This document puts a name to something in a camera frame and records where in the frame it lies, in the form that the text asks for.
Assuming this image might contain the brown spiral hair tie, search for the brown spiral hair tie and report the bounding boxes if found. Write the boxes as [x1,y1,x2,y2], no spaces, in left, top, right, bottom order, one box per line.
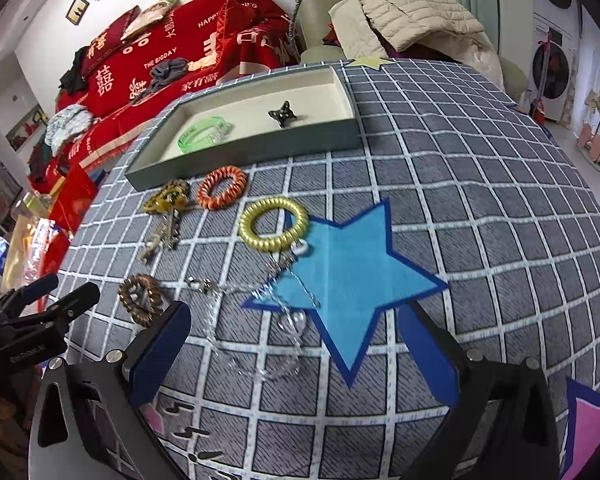
[116,273,166,328]

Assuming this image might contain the beige rabbit hair clip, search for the beige rabbit hair clip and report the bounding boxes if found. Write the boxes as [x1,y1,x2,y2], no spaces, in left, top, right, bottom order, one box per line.
[137,220,172,264]

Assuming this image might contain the orange white spiral hair tie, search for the orange white spiral hair tie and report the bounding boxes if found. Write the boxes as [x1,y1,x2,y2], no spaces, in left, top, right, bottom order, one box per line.
[196,164,249,212]

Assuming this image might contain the clear crystal bead necklace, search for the clear crystal bead necklace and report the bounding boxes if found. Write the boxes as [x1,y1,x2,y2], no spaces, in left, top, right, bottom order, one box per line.
[185,238,323,382]

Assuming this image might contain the yellow spiral hair tie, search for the yellow spiral hair tie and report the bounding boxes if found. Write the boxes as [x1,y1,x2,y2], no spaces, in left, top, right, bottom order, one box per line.
[237,196,310,255]

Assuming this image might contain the green plastic bangle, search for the green plastic bangle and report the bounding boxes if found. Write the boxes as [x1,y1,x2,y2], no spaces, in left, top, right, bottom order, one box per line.
[178,116,233,154]

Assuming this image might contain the black claw hair clip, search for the black claw hair clip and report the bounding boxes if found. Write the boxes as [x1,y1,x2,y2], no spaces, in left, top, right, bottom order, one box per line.
[268,101,298,128]

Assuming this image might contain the silver metal hair clip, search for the silver metal hair clip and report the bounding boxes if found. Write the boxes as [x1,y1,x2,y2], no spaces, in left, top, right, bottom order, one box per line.
[162,208,180,250]

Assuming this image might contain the grey-green jewelry tray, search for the grey-green jewelry tray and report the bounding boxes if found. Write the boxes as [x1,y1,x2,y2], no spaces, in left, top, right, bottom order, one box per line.
[124,65,360,191]

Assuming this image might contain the pink star sticker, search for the pink star sticker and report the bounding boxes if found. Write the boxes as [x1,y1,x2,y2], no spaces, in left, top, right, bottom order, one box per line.
[560,378,600,479]

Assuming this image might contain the red gift bag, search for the red gift bag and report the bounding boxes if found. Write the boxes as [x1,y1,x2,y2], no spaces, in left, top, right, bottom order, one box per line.
[48,166,98,234]

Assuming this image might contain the white green folded cloth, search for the white green folded cloth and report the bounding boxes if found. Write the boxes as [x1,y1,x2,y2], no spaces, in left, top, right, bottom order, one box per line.
[44,104,94,156]

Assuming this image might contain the dark clothes on sofa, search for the dark clothes on sofa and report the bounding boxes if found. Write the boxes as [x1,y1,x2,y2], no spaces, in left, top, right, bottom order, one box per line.
[59,46,88,96]

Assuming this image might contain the blue checked tablecloth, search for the blue checked tablecloth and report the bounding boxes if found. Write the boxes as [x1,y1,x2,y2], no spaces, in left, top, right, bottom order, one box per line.
[59,61,600,479]

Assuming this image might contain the blue star sticker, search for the blue star sticker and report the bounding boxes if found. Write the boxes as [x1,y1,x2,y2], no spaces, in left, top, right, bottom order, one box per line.
[242,200,449,387]

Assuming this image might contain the grey cloth on sofa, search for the grey cloth on sofa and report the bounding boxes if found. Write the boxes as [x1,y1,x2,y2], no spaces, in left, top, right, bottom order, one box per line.
[135,58,188,100]

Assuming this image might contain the red cushion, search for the red cushion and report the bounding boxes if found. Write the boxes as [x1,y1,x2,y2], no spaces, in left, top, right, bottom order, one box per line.
[81,6,140,78]

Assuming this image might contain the portrait print pillow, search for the portrait print pillow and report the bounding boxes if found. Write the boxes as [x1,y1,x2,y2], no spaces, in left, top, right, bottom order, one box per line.
[121,0,180,41]

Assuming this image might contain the red covered sofa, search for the red covered sofa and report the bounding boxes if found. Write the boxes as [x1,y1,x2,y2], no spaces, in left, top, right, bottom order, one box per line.
[29,0,301,196]

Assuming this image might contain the white washing machine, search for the white washing machine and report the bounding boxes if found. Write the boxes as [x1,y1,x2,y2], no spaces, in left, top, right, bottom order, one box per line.
[528,14,578,122]

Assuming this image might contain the white sheer curtain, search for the white sheer curtain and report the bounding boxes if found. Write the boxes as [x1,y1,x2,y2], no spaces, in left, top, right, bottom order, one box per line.
[572,8,600,136]

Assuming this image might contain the yellow-green star sticker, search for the yellow-green star sticker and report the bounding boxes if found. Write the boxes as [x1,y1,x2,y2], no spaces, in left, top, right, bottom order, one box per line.
[347,56,394,70]

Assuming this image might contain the beige down jacket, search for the beige down jacket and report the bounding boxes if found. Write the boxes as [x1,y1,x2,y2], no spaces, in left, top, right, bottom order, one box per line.
[329,0,504,89]

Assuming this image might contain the wall painting left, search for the wall painting left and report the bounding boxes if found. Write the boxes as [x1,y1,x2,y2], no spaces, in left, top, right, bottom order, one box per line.
[6,105,47,153]

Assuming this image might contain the small photo frame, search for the small photo frame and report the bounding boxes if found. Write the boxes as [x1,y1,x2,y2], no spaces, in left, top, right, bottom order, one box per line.
[66,0,90,26]

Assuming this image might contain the braided cable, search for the braided cable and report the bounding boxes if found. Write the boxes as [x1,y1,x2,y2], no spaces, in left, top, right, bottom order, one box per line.
[287,0,319,57]

